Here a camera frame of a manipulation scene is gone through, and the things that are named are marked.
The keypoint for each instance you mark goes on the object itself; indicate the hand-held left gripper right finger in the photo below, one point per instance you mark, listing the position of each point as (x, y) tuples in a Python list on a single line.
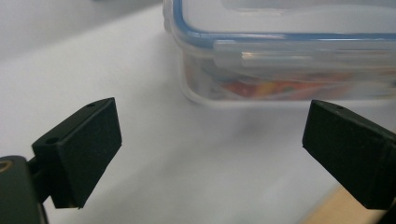
[(351, 155)]

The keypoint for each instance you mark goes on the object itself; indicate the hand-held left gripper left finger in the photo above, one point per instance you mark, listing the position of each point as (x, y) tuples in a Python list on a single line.
[(84, 149)]

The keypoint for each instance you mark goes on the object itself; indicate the large clear blue-sealed food container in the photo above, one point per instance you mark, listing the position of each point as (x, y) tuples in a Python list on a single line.
[(280, 62)]

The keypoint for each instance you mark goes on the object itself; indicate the white table mat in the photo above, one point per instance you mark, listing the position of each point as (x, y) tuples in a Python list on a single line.
[(186, 161)]

